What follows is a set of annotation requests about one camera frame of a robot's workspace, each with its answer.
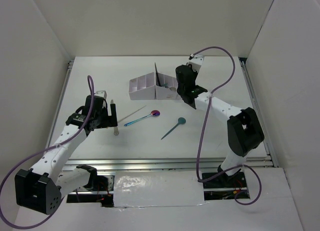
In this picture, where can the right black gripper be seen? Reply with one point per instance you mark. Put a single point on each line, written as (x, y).
(195, 72)

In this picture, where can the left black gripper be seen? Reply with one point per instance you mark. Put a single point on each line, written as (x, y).
(110, 121)

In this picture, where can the black knife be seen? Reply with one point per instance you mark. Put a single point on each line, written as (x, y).
(157, 75)

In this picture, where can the iridescent rainbow spoon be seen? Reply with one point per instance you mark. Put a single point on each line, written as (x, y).
(153, 113)

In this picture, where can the teal spoon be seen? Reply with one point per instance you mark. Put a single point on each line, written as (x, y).
(180, 121)

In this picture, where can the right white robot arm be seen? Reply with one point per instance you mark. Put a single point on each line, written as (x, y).
(244, 131)

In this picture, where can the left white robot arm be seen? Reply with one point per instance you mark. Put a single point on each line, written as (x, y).
(43, 186)

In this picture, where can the silver ornate knife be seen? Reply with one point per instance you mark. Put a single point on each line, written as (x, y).
(115, 129)

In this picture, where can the white right utensil organizer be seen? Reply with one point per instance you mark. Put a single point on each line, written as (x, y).
(162, 93)

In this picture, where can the white utensil organizer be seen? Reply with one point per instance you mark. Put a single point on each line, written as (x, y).
(143, 87)
(162, 93)

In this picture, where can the white chopstick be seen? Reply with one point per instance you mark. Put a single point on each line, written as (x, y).
(122, 119)

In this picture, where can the white left utensil organizer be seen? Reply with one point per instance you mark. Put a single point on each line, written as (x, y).
(143, 87)

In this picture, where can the white cover plate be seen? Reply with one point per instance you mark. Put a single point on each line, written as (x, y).
(157, 189)

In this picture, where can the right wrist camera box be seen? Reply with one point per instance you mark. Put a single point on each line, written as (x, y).
(196, 62)

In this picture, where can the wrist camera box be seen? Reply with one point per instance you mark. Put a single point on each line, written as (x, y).
(196, 62)
(101, 93)

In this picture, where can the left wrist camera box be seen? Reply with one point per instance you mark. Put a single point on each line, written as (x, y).
(101, 93)

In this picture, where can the aluminium front rail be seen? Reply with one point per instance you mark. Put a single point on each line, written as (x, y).
(158, 164)

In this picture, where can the aluminium rail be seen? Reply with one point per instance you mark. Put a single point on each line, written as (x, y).
(254, 99)
(158, 164)

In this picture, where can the aluminium right rail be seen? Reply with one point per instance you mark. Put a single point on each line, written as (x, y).
(254, 99)

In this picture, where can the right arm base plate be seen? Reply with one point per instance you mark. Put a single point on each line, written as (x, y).
(224, 183)

